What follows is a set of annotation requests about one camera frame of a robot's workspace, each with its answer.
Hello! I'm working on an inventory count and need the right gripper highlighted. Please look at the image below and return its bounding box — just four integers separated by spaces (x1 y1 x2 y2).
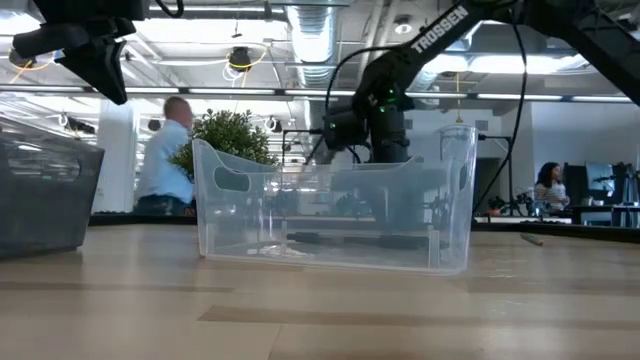
329 102 449 197

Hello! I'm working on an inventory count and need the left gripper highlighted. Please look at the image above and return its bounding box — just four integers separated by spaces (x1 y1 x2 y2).
10 0 152 107

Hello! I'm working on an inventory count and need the white pillar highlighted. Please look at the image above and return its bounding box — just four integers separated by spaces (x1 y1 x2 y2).
91 98 141 215

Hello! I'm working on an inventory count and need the person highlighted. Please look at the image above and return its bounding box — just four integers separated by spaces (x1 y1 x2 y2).
133 95 198 218
533 160 572 212

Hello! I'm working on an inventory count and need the overhead light bar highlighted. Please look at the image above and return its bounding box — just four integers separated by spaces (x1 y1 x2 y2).
0 84 634 104

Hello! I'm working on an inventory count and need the potted green plant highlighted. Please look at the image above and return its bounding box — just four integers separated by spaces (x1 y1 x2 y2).
168 108 279 179

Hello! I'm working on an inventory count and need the smoky grey plastic bin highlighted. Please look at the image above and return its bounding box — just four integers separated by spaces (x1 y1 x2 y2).
0 117 106 261

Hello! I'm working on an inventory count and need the clear plastic bin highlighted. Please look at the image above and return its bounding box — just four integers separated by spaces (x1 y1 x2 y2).
191 124 479 277

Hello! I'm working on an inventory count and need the desktop monitor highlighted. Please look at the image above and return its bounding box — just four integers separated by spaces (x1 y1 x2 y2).
583 161 617 197

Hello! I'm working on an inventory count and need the silver ventilation duct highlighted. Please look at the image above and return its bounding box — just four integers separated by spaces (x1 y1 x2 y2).
283 0 342 91

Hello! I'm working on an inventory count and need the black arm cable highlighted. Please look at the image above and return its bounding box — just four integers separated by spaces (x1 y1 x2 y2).
471 19 530 217

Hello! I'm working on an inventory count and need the black overhead camera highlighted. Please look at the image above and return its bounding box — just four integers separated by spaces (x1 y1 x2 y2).
228 45 254 72

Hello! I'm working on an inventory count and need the black table edge rail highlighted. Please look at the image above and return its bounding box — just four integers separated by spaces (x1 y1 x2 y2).
88 211 640 245

